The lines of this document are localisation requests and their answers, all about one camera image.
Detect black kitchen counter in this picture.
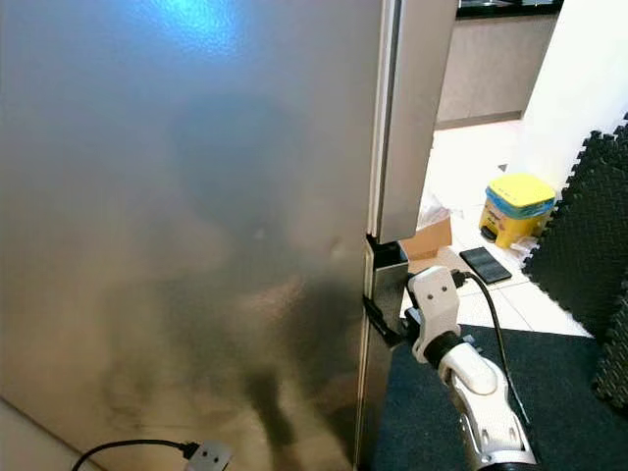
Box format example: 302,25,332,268
456,0,565,21

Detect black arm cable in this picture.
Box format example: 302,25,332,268
451,270,536,428
71,439,202,471

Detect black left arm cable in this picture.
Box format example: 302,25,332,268
71,439,202,471

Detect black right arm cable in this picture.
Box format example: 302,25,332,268
451,270,536,428

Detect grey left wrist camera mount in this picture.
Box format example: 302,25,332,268
188,442,235,471

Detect large black floor mat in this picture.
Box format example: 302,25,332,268
373,324,628,471

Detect silver freezer door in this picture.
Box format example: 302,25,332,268
0,0,457,295

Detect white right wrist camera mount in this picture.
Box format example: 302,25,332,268
407,265,460,364

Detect yellow bin with blue bag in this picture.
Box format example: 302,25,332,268
479,172,557,248

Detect grey kitchen cabinets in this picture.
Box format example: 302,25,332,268
437,15,560,129

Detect small black ribbed mat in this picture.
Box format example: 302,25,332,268
459,245,514,286

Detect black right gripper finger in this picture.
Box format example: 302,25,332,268
361,297,403,346

